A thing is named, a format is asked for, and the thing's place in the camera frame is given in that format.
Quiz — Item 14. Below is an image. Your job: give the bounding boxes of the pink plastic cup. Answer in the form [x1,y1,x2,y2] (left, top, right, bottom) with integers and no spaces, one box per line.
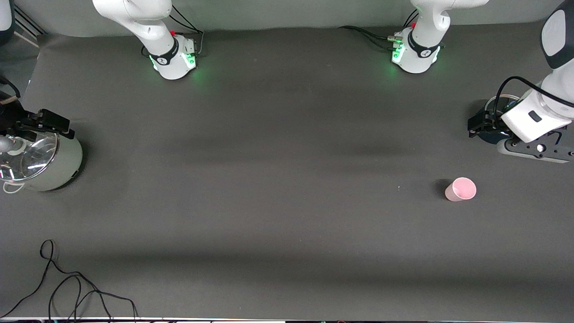
[445,177,477,202]

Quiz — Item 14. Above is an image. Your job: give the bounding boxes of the dark blue saucepan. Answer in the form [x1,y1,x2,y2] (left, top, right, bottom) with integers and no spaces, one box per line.
[474,93,523,145]

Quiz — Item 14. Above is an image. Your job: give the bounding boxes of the glass lid with blue knob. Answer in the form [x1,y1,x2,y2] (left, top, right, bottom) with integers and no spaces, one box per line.
[487,93,523,113]

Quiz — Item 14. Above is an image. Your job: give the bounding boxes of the grey-green cooking pot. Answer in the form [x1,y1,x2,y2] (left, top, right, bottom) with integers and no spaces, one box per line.
[0,134,84,194]

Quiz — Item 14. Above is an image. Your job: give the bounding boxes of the glass lid with grey knob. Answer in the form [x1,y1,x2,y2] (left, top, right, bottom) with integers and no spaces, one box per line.
[0,130,60,182]

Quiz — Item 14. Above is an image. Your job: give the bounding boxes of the dark grey table cloth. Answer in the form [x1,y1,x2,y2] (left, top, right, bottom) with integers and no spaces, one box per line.
[0,20,574,320]

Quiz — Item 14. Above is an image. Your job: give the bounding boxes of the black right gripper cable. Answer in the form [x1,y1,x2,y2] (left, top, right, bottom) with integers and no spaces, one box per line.
[0,74,22,101]

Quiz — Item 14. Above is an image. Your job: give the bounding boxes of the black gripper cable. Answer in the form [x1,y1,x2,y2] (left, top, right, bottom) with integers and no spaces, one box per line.
[0,74,22,101]
[493,76,574,118]

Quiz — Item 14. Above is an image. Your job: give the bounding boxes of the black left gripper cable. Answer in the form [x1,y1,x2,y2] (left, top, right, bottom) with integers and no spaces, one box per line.
[493,76,574,118]

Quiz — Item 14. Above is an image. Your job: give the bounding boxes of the metal frame rail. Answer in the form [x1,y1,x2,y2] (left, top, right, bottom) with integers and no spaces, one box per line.
[11,4,48,48]

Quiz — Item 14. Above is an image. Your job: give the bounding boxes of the thin black loose cable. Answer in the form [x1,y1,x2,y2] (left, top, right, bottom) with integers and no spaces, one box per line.
[0,239,138,320]

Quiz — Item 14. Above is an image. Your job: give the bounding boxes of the black right arm base cable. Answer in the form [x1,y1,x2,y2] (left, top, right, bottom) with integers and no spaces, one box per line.
[168,4,205,57]

